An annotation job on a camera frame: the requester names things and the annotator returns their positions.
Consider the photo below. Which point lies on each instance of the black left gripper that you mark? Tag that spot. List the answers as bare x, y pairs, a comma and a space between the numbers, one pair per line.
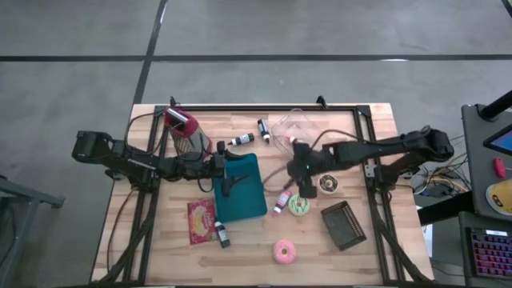
202, 167

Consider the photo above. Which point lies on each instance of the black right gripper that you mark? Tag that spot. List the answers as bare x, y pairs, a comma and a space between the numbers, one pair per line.
306, 166

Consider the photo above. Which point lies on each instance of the chocolate frosted donut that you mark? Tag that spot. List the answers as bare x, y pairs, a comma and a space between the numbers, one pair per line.
328, 184

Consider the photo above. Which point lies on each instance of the red food colouring bottle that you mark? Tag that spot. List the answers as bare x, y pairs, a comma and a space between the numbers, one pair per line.
290, 138

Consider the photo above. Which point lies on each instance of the black food colouring bottle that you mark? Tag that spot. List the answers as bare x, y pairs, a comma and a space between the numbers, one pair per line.
243, 139
222, 234
263, 129

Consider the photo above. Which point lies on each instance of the green frosted donut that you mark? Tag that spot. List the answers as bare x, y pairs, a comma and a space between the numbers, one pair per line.
299, 205

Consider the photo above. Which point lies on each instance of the blue plastic bin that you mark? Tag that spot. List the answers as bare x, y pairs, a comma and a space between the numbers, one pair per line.
244, 200

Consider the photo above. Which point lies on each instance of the pink food colouring bottle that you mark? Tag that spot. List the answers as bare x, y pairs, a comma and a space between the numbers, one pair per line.
282, 202

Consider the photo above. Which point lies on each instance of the red popcorn packet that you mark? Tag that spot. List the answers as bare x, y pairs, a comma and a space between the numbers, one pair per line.
200, 222

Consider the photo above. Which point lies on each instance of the pink frosted donut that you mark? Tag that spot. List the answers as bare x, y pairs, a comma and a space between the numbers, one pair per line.
285, 252

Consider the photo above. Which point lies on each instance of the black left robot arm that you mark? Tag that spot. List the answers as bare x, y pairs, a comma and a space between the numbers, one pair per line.
132, 164

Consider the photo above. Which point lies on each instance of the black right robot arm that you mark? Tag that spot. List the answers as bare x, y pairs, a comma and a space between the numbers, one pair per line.
380, 150

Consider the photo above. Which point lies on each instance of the clear plastic tray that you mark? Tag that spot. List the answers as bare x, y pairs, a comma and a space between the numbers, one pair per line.
292, 124

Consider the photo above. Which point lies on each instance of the black mesh basket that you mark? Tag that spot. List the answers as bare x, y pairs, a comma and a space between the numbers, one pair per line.
343, 226

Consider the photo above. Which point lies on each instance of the grey side desk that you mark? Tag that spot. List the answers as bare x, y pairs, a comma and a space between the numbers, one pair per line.
472, 132

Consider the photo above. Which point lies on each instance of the red computer mouse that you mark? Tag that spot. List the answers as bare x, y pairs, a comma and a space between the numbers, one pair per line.
499, 167

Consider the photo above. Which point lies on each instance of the monitor with blue screen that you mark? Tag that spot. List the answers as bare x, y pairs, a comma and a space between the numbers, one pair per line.
502, 141

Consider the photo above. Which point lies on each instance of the black monitor pole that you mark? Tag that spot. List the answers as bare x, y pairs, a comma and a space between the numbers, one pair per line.
496, 106

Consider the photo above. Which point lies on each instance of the grey metal cart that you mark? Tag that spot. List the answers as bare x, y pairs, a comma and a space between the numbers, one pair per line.
24, 196

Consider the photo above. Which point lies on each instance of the black backlit keyboard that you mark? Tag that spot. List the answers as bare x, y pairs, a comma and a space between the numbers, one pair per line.
492, 254

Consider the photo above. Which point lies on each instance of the black aluminium frame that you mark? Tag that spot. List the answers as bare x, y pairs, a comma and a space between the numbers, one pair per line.
260, 108

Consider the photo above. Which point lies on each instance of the black frame clamp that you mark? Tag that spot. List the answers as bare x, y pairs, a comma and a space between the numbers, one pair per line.
173, 101
321, 101

